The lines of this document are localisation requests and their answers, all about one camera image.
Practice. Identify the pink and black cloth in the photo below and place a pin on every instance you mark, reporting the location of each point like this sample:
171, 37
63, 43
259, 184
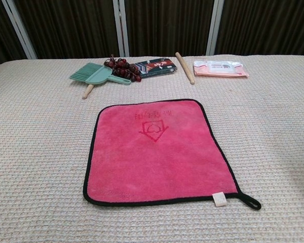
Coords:
157, 162

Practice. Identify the beige woven tablecloth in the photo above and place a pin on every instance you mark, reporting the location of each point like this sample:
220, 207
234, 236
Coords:
40, 164

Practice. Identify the pink wet wipes pack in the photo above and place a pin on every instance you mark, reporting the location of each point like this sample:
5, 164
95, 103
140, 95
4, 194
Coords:
218, 68

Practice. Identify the dark patterned packet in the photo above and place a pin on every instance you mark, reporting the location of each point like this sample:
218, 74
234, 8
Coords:
158, 67

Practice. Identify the white partition frame post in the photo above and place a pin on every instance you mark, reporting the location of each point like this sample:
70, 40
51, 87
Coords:
121, 27
20, 30
215, 27

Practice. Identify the wooden rolling stick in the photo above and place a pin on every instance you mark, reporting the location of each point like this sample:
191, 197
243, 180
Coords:
185, 68

